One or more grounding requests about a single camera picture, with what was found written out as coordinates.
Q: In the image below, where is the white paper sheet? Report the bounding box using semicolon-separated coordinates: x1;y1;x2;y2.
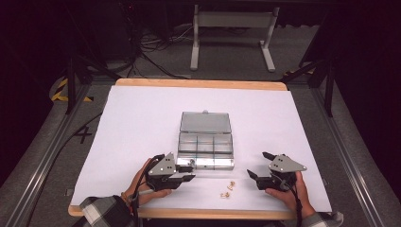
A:
70;84;333;213

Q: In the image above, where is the aluminium floor rail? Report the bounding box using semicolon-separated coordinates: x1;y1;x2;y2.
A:
310;84;388;227
4;83;93;227

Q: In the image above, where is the person's left hand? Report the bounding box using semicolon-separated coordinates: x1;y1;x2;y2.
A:
121;157;174;206

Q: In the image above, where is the long black floor cable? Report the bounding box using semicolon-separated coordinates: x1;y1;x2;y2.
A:
25;112;104;227

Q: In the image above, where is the black tripod stand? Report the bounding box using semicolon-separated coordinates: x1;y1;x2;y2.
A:
64;6;122;115

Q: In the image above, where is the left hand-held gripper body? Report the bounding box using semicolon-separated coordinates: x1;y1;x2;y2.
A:
145;151;183;192

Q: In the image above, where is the black metal stand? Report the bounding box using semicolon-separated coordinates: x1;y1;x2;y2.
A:
282;58;336;118

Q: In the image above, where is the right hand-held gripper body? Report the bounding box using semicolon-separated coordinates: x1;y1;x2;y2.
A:
255;153;308;192

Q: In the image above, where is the yellow black hazard tape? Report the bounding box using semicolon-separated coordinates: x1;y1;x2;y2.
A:
51;78;95;103

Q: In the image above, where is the white metal stand frame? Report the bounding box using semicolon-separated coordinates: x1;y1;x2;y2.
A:
189;4;281;73

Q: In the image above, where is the person's right hand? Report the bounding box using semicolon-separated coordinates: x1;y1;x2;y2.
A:
264;171;316;219

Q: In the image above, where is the clear plastic compartment box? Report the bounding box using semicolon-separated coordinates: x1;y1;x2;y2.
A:
175;110;235;171

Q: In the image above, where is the bundle of floor cables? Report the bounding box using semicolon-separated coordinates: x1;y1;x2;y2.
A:
124;23;198;80

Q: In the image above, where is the wooden table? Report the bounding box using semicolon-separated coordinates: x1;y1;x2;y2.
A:
67;78;333;221

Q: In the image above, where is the orange wrist band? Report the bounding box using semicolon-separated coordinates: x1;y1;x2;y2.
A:
120;191;132;207

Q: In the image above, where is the right hand-held gripper cable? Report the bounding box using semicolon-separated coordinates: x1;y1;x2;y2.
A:
272;173;304;227

